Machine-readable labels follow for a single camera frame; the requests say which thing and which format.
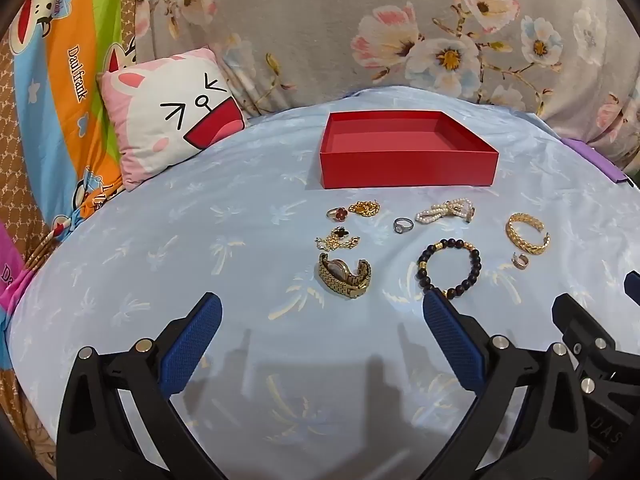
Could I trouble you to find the red cardboard box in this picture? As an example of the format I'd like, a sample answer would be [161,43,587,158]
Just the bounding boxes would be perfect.
[319,110,500,190]

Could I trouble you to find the cartoon cat face pillow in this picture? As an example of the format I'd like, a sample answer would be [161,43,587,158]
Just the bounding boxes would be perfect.
[97,47,251,193]

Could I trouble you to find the colourful cartoon bed sheet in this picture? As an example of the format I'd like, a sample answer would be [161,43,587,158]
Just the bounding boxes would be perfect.
[0,0,146,461]

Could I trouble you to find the gold wrist watch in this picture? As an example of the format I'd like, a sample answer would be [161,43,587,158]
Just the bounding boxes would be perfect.
[318,252,373,301]

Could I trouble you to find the purple cloth edge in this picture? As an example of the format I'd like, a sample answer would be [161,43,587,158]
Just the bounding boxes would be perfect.
[560,137,628,184]

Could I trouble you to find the gold chain bracelet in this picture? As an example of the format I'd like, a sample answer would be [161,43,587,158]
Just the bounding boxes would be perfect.
[349,200,382,219]

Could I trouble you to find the gold bracelet with black clover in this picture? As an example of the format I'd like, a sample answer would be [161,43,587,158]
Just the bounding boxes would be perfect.
[314,226,362,254]

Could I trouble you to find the grey floral blanket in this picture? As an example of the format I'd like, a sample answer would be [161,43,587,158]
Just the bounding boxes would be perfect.
[122,0,640,171]

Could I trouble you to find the light blue patterned sheet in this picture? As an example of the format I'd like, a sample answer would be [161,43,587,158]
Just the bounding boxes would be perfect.
[7,85,640,480]

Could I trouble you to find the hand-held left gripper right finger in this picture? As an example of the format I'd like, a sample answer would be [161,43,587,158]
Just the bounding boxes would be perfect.
[422,290,593,480]

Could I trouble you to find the pearl bracelet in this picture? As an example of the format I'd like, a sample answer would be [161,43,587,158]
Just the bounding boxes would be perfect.
[415,198,477,227]

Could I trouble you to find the gold cuff bracelet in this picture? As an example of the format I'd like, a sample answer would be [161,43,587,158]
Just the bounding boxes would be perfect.
[505,212,551,257]

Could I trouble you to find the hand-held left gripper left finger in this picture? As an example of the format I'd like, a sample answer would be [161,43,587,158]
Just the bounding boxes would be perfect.
[56,291,223,480]

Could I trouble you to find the black bead bracelet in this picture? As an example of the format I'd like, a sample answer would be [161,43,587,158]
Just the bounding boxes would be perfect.
[416,238,482,302]

